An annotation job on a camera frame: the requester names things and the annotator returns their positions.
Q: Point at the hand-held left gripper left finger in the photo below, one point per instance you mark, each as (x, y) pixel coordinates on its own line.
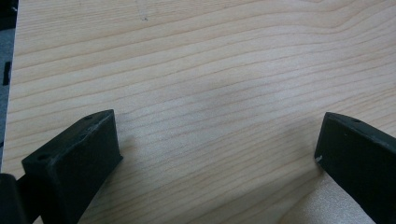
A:
(71, 165)

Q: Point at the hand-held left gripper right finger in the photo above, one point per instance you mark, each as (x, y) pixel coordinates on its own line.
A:
(358, 158)

